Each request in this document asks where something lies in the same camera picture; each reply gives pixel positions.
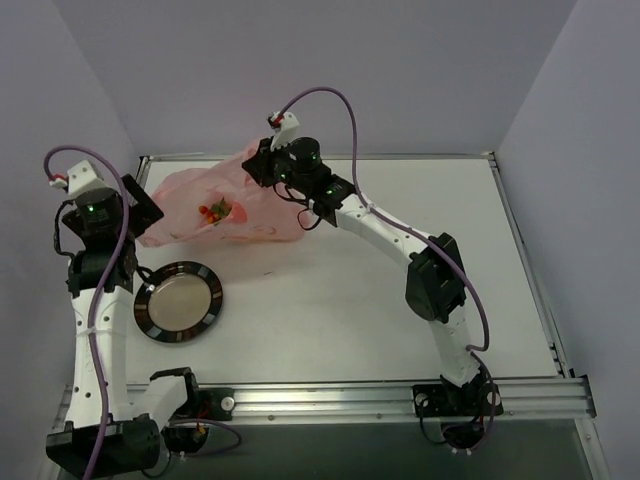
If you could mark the fake berry sprig with leaves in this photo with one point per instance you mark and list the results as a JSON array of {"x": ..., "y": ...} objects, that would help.
[{"x": 215, "y": 212}]

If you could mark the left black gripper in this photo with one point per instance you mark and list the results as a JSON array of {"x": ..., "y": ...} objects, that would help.
[{"x": 142, "y": 201}]

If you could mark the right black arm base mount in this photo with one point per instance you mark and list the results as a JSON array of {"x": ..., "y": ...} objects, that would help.
[{"x": 457, "y": 418}]

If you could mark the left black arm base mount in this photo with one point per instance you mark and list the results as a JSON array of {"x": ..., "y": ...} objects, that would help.
[{"x": 215, "y": 404}]

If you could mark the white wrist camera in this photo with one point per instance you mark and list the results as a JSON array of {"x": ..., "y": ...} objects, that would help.
[
  {"x": 284, "y": 126},
  {"x": 81, "y": 178}
]

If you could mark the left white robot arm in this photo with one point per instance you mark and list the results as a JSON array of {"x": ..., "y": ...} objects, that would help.
[{"x": 105, "y": 434}]

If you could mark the aluminium table frame rail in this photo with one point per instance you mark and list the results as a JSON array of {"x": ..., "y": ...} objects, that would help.
[{"x": 318, "y": 331}]

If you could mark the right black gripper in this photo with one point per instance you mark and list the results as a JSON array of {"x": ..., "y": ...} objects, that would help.
[{"x": 260, "y": 163}]

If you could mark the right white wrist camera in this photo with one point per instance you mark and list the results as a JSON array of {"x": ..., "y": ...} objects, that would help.
[{"x": 284, "y": 126}]

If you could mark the black rimmed ceramic plate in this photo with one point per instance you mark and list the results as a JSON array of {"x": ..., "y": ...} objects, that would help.
[{"x": 178, "y": 302}]

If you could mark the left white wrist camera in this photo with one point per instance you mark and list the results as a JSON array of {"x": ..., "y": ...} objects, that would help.
[{"x": 81, "y": 178}]

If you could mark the pink plastic bag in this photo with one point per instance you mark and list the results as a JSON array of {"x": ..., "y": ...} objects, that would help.
[{"x": 258, "y": 214}]

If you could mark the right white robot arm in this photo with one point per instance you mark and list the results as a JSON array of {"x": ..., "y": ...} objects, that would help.
[{"x": 436, "y": 284}]

